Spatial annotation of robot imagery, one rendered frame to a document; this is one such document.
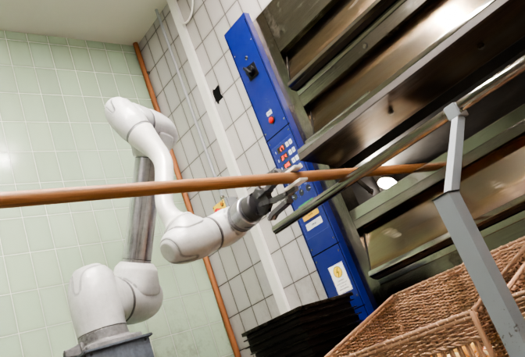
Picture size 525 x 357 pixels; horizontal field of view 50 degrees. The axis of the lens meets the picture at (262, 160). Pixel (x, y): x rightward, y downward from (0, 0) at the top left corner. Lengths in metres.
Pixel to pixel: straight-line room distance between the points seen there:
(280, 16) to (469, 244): 1.46
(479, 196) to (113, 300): 1.16
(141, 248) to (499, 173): 1.19
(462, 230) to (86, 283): 1.19
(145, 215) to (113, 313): 0.38
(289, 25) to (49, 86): 1.19
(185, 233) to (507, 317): 0.85
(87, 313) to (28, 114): 1.15
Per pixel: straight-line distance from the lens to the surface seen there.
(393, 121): 1.97
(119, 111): 1.99
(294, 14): 2.31
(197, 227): 1.61
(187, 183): 1.28
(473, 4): 1.85
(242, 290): 2.59
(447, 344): 1.36
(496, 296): 1.15
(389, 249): 2.00
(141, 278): 2.03
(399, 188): 1.95
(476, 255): 1.15
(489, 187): 1.80
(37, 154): 2.64
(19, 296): 2.36
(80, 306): 1.89
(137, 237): 2.06
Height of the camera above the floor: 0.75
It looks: 20 degrees up
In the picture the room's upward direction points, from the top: 21 degrees counter-clockwise
